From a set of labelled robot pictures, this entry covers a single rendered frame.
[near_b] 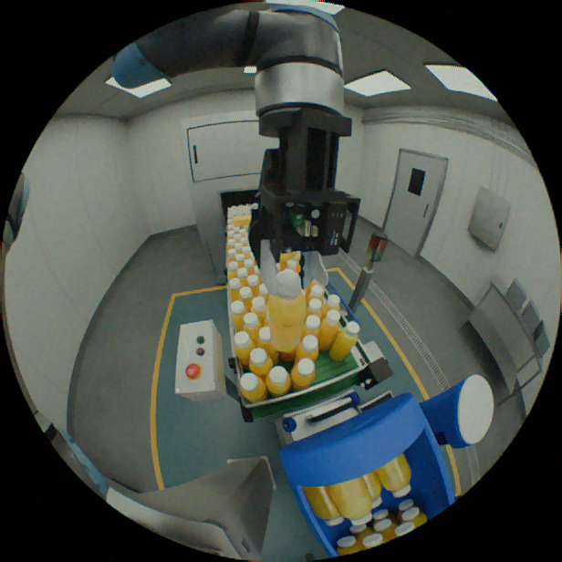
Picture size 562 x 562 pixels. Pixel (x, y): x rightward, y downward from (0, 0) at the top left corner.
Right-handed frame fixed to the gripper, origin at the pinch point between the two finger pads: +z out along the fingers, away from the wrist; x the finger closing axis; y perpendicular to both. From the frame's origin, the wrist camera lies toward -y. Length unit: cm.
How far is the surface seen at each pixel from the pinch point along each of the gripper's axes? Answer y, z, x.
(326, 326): -4.9, 25.5, 14.8
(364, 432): 22.6, 7.3, 3.5
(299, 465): 24.6, 12.9, -5.3
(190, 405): -12, 130, -78
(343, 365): 4.9, 40.4, 20.9
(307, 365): 6.0, 22.0, 3.9
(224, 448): 27, 130, -52
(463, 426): 50, 27, 42
